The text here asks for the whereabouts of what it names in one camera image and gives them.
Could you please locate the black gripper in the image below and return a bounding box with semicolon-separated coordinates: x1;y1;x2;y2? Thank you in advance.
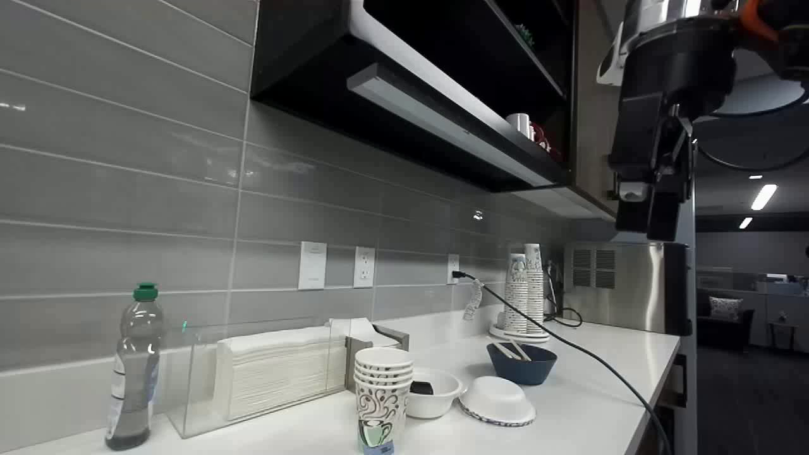
610;89;697;242

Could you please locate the blue bowl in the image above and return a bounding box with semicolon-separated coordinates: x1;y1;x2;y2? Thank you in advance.
485;340;558;386

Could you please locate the upturned white ribbed bowl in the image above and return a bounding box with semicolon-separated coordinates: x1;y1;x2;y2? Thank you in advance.
457;375;538;428

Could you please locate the stainless steel panel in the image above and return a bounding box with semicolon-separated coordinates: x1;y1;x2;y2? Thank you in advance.
561;240;667;335

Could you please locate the tall paper cup stack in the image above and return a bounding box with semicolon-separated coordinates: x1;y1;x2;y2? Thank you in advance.
504;247;530;337
523;240;549;327

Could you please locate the dark sofa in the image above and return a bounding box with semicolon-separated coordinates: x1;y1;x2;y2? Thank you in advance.
696;288;755;355

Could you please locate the white mug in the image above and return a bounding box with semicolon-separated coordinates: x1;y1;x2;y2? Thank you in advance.
505;112;538;141

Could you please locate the white plate stack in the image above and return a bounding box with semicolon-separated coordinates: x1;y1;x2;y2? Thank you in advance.
490;323;554;351

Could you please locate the patterned paper cup stack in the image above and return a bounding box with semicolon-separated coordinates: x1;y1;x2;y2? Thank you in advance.
352;346;415;455

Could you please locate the black upper cabinet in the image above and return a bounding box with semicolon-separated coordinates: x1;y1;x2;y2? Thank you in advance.
250;0;585;196

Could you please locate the white napkin stack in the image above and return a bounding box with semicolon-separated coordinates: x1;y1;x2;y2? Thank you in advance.
216;327;337;422

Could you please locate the clear acrylic napkin holder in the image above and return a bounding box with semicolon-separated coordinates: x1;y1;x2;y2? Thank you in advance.
166;323;362;441

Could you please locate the clear bottle green cap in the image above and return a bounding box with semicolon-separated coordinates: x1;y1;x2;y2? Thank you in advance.
103;283;166;452

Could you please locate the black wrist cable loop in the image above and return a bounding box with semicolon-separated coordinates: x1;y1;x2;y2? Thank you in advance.
677;78;809;175

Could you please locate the dark power cable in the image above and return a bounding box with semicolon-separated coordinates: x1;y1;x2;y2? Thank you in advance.
453;269;673;455

